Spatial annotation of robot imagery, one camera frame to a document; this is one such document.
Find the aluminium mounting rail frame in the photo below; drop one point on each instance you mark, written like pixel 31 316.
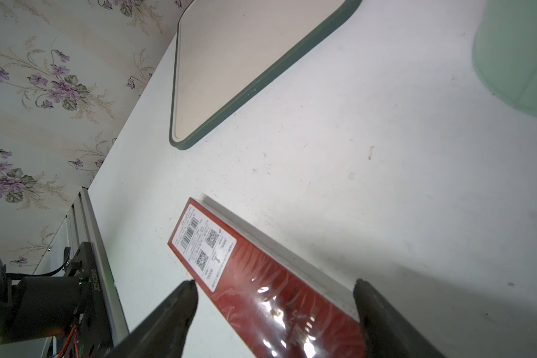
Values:
pixel 87 232

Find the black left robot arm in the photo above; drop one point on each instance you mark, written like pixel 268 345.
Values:
pixel 35 306

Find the beige green-rimmed cutting board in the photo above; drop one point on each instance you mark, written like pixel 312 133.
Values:
pixel 227 51

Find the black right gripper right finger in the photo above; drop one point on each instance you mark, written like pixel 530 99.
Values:
pixel 387 333

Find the mint green pencil cup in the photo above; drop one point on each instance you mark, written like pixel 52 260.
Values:
pixel 504 53

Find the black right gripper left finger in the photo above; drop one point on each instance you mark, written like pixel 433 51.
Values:
pixel 163 333

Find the red flat box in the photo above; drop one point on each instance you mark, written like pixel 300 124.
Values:
pixel 275 309

